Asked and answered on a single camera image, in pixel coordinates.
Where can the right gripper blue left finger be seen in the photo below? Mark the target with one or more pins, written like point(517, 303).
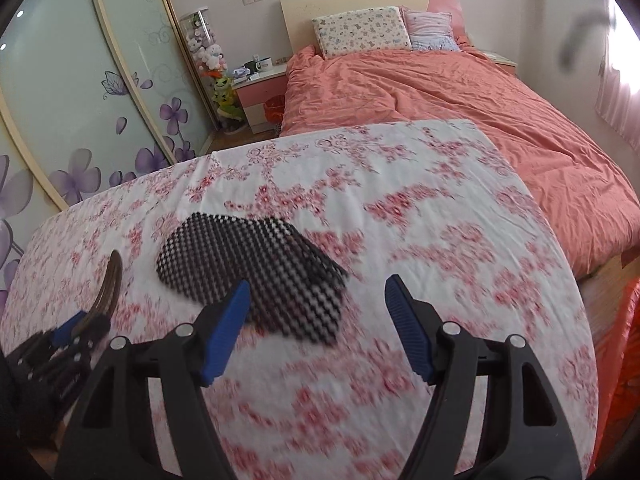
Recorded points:
point(221, 330)

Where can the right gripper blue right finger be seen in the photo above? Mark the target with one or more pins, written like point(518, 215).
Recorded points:
point(414, 322)

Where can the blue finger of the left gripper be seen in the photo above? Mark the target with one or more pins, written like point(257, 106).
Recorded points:
point(62, 335)

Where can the brown plastic hair clip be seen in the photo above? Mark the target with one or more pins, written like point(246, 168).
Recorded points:
point(106, 302)

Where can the black mesh non-slip mat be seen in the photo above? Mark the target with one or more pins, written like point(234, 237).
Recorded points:
point(296, 290)

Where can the orange mesh trash bin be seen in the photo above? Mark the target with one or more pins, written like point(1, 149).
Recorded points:
point(274, 111)

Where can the floral white bed sheet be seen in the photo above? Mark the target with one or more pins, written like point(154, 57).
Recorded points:
point(375, 302)

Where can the salmon pink duvet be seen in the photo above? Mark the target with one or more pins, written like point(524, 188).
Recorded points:
point(587, 199)

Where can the orange plastic basket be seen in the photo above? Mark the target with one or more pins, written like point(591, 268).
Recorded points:
point(618, 372)

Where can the pink white nightstand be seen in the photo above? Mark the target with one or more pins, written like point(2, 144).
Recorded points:
point(253, 94)

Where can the floral sliding wardrobe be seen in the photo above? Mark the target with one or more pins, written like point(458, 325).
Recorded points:
point(94, 93)

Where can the dark green mug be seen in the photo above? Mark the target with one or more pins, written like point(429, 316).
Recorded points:
point(251, 66)

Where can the white mug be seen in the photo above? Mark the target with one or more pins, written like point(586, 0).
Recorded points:
point(264, 65)

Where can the clear tube of plush toys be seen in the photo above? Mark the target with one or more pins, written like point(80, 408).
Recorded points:
point(211, 67)

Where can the pink striped pillow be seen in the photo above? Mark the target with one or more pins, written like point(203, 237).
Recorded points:
point(429, 31)

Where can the floral print pillow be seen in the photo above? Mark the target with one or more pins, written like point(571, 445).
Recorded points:
point(364, 30)

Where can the pink curtain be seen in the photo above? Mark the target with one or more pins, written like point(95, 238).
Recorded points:
point(618, 97)

